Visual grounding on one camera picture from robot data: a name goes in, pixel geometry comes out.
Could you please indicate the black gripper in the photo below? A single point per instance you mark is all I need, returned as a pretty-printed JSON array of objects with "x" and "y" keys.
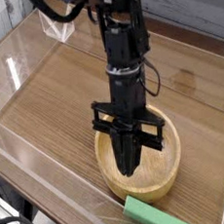
[{"x": 127, "y": 120}]

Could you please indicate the brown wooden bowl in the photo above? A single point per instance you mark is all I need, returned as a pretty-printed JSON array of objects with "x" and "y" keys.
[{"x": 157, "y": 170}]

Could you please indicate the green rectangular block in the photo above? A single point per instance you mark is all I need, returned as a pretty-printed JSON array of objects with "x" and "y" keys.
[{"x": 147, "y": 214}]

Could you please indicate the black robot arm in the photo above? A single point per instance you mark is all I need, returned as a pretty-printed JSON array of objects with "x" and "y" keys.
[{"x": 123, "y": 34}]

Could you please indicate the clear acrylic corner bracket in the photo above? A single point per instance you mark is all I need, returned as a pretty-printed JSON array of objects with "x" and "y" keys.
[{"x": 59, "y": 31}]

